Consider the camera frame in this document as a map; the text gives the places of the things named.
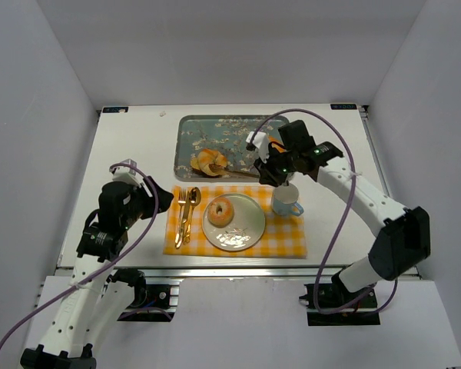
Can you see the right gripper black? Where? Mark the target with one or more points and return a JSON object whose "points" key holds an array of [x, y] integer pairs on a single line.
{"points": [[271, 169]]}

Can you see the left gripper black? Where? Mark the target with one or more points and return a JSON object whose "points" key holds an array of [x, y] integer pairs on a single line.
{"points": [[150, 198]]}

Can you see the metal serving tongs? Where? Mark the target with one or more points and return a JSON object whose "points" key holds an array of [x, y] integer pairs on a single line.
{"points": [[220, 170]]}

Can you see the sugared bagel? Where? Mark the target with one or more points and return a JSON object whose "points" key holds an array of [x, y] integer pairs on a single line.
{"points": [[220, 212]]}

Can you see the knotted bread roll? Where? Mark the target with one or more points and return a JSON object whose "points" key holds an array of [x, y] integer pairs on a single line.
{"points": [[207, 157]]}

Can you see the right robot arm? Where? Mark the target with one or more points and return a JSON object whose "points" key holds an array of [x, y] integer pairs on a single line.
{"points": [[401, 233]]}

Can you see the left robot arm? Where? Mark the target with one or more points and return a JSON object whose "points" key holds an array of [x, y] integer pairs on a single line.
{"points": [[101, 294]]}

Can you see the bread slice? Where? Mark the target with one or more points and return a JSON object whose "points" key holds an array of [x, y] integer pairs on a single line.
{"points": [[194, 164]]}

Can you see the gold fork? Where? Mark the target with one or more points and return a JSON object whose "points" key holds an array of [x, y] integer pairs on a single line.
{"points": [[182, 197]]}

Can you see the gold knife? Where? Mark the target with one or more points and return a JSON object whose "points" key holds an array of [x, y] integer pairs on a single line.
{"points": [[185, 235]]}

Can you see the striped croissant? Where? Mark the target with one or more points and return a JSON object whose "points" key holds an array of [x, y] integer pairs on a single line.
{"points": [[276, 144]]}

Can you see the light blue mug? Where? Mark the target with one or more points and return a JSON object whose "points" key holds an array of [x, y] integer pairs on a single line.
{"points": [[285, 201]]}

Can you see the gold spoon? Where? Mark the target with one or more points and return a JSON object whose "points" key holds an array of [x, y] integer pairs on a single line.
{"points": [[197, 202]]}

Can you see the blue floral serving tray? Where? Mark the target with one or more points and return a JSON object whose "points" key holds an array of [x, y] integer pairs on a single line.
{"points": [[224, 133]]}

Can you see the cream and green plate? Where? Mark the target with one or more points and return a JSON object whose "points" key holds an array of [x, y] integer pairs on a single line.
{"points": [[245, 229]]}

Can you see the yellow checkered cloth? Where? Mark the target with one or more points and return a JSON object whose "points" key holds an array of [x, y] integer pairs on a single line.
{"points": [[283, 236]]}

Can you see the right blue table label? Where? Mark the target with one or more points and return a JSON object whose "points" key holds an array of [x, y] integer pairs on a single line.
{"points": [[343, 106]]}

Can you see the blue table label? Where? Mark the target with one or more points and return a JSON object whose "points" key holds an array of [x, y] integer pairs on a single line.
{"points": [[114, 110], [343, 106]]}

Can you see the left blue table label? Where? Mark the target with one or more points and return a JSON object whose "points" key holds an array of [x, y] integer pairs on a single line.
{"points": [[114, 110]]}

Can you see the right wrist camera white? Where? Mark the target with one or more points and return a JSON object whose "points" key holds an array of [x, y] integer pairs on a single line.
{"points": [[259, 141]]}

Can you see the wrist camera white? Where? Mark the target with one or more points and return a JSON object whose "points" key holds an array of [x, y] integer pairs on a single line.
{"points": [[259, 141], [128, 174]]}

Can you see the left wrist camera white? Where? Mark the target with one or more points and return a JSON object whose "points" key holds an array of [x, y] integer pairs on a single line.
{"points": [[128, 174]]}

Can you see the aluminium table rail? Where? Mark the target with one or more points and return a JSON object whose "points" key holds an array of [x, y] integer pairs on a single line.
{"points": [[193, 267]]}

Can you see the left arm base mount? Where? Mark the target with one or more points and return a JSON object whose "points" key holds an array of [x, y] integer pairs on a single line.
{"points": [[153, 301]]}

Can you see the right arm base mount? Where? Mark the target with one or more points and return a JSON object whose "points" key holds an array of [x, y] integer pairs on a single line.
{"points": [[330, 297]]}

